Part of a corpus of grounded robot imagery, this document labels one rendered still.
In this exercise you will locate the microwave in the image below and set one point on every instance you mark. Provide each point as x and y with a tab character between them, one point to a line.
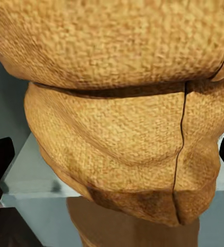
28	172

